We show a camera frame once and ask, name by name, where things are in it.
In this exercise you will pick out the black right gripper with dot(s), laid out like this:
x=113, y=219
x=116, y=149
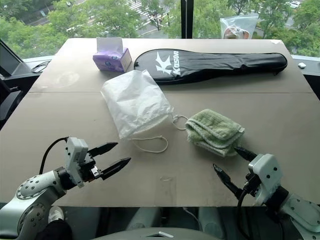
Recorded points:
x=252, y=186

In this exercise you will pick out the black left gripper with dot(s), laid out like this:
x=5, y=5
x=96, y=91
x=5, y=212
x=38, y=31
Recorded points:
x=90, y=168

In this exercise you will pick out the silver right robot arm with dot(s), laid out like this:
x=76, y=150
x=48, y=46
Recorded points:
x=297, y=212

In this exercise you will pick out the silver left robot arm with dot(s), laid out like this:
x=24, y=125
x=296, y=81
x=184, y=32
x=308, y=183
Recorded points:
x=33, y=197

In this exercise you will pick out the green folded towel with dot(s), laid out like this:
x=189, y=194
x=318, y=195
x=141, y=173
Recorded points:
x=213, y=131

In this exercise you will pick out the clear plastic zip bag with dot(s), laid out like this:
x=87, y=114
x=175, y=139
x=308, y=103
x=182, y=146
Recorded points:
x=237, y=26

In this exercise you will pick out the white shoe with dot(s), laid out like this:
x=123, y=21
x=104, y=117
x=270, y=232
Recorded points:
x=55, y=214

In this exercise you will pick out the purple tissue box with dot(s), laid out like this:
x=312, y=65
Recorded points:
x=112, y=58

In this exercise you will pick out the black Kason racket cover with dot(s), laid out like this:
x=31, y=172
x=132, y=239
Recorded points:
x=210, y=65

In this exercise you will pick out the small white object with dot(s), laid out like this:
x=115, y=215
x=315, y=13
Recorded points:
x=302, y=65

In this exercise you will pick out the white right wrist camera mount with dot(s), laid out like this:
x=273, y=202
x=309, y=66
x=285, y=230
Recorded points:
x=266, y=175

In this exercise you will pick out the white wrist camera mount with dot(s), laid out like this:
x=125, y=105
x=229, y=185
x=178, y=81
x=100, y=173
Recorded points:
x=266, y=175
x=75, y=157

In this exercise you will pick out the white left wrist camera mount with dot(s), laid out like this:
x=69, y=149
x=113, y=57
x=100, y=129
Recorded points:
x=75, y=157

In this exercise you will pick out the black window frame post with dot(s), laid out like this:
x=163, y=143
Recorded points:
x=187, y=18

